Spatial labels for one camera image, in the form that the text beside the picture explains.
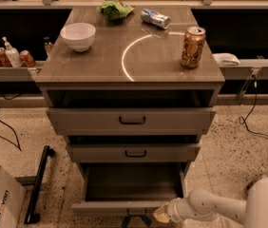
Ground grey bottom drawer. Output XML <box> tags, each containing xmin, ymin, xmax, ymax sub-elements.
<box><xmin>72</xmin><ymin>162</ymin><xmax>188</xmax><ymax>228</ymax></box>

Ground grey drawer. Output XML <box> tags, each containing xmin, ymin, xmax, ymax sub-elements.
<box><xmin>47</xmin><ymin>107</ymin><xmax>216</xmax><ymax>136</ymax></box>
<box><xmin>66</xmin><ymin>135</ymin><xmax>201</xmax><ymax>163</ymax></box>
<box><xmin>72</xmin><ymin>162</ymin><xmax>188</xmax><ymax>228</ymax></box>

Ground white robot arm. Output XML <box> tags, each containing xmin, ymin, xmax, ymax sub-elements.
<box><xmin>153</xmin><ymin>177</ymin><xmax>268</xmax><ymax>228</ymax></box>

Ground grey middle drawer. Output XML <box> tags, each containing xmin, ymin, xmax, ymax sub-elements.
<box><xmin>66</xmin><ymin>135</ymin><xmax>201</xmax><ymax>163</ymax></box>

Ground grey drawer cabinet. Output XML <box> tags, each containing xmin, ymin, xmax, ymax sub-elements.
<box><xmin>34</xmin><ymin>5</ymin><xmax>226</xmax><ymax>176</ymax></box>

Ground grey top drawer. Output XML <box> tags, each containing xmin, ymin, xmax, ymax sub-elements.
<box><xmin>47</xmin><ymin>107</ymin><xmax>216</xmax><ymax>136</ymax></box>

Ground black metal bar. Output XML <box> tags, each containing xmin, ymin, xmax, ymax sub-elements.
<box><xmin>24</xmin><ymin>145</ymin><xmax>55</xmax><ymax>224</ymax></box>

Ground white folded cloth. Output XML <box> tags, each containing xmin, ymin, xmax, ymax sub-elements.
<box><xmin>213</xmin><ymin>53</ymin><xmax>240</xmax><ymax>66</ymax></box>

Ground gold soda can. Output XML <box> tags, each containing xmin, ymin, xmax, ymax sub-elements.
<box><xmin>181</xmin><ymin>27</ymin><xmax>206</xmax><ymax>68</ymax></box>

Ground white bowl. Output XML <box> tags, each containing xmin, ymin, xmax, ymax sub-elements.
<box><xmin>60</xmin><ymin>23</ymin><xmax>96</xmax><ymax>52</ymax></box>

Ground silver blue soda can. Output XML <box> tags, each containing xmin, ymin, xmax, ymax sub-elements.
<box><xmin>141</xmin><ymin>9</ymin><xmax>170</xmax><ymax>29</ymax></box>

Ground small dark bottle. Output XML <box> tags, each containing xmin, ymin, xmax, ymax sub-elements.
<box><xmin>44</xmin><ymin>37</ymin><xmax>53</xmax><ymax>55</ymax></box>

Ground red soda can right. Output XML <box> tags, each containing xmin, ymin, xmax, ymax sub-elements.
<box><xmin>20</xmin><ymin>50</ymin><xmax>36</xmax><ymax>67</ymax></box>

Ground green chip bag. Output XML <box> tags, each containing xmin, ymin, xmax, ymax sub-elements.
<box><xmin>97</xmin><ymin>0</ymin><xmax>135</xmax><ymax>21</ymax></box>

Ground black cable right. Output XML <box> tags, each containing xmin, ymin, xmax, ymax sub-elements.
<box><xmin>238</xmin><ymin>74</ymin><xmax>268</xmax><ymax>143</ymax></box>

